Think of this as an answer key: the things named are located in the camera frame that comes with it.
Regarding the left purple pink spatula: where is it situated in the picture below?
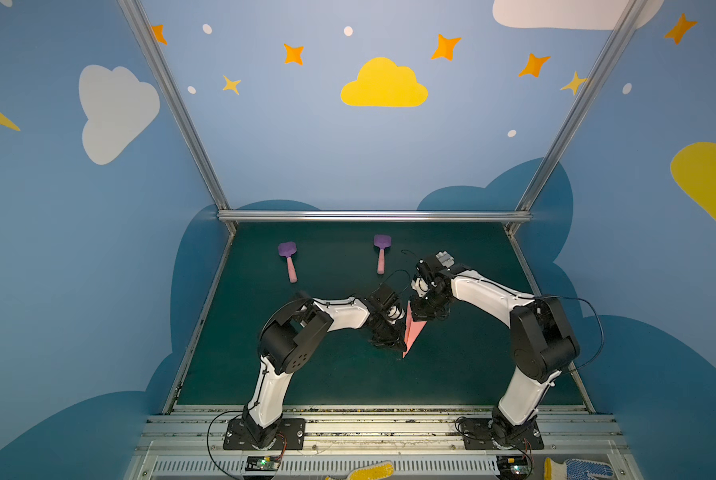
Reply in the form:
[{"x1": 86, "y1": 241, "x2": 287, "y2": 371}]
[{"x1": 278, "y1": 241, "x2": 298, "y2": 284}]

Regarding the right green circuit board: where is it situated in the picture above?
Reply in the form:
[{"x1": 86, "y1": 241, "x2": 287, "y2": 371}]
[{"x1": 497, "y1": 456, "x2": 533, "y2": 480}]

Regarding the white small plastic device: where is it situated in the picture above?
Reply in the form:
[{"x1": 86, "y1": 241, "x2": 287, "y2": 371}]
[{"x1": 436, "y1": 251, "x2": 455, "y2": 268}]

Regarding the aluminium frame post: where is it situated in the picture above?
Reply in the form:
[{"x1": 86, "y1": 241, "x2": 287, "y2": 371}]
[
  {"x1": 118, "y1": 0, "x2": 230, "y2": 213},
  {"x1": 506, "y1": 0, "x2": 649, "y2": 239}
]

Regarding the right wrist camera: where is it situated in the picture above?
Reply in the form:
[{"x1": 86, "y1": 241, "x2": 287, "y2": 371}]
[{"x1": 411, "y1": 277, "x2": 430, "y2": 298}]

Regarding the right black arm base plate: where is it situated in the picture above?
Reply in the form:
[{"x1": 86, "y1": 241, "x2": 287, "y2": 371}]
[{"x1": 455, "y1": 417, "x2": 545, "y2": 450}]

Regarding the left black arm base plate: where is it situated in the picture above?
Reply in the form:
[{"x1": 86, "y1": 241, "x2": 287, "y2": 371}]
[{"x1": 222, "y1": 417, "x2": 306, "y2": 451}]

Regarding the horizontal aluminium frame bar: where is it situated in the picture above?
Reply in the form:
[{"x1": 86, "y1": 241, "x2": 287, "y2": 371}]
[{"x1": 218, "y1": 210, "x2": 532, "y2": 223}]

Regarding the right aluminium frame post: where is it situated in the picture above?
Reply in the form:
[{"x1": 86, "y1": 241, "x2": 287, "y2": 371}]
[{"x1": 506, "y1": 0, "x2": 649, "y2": 239}]

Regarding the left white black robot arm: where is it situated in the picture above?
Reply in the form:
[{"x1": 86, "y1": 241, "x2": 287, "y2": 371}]
[{"x1": 241, "y1": 284, "x2": 406, "y2": 448}]

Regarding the right purple pink spatula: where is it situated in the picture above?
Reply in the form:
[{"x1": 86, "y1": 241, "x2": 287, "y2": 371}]
[{"x1": 374, "y1": 234, "x2": 392, "y2": 275}]

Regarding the yellow glove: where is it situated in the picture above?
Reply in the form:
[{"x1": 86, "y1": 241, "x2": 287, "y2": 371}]
[{"x1": 343, "y1": 461, "x2": 395, "y2": 480}]

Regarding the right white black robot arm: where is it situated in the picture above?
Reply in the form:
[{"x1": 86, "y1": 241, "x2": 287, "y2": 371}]
[{"x1": 411, "y1": 251, "x2": 581, "y2": 448}]

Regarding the pink square paper sheet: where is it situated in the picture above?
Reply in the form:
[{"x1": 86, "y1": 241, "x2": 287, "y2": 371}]
[{"x1": 402, "y1": 302, "x2": 427, "y2": 359}]

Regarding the aluminium front rail base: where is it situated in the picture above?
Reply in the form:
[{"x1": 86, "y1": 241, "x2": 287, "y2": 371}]
[{"x1": 125, "y1": 405, "x2": 644, "y2": 479}]

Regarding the left green circuit board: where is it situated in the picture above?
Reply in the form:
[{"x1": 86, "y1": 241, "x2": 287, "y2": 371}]
[{"x1": 245, "y1": 456, "x2": 281, "y2": 472}]

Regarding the left aluminium frame post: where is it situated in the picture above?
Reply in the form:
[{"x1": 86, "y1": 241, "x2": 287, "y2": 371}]
[{"x1": 118, "y1": 0, "x2": 230, "y2": 213}]

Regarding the blue white glove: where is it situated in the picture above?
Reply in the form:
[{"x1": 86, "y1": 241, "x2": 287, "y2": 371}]
[{"x1": 543, "y1": 458, "x2": 615, "y2": 480}]

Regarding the purple pink spatula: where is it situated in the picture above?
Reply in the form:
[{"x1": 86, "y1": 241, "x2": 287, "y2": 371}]
[
  {"x1": 278, "y1": 241, "x2": 298, "y2": 284},
  {"x1": 374, "y1": 234, "x2": 392, "y2": 275}
]

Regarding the green circuit board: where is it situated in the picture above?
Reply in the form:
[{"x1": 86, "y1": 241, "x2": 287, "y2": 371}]
[
  {"x1": 497, "y1": 456, "x2": 533, "y2": 480},
  {"x1": 245, "y1": 456, "x2": 281, "y2": 472}
]

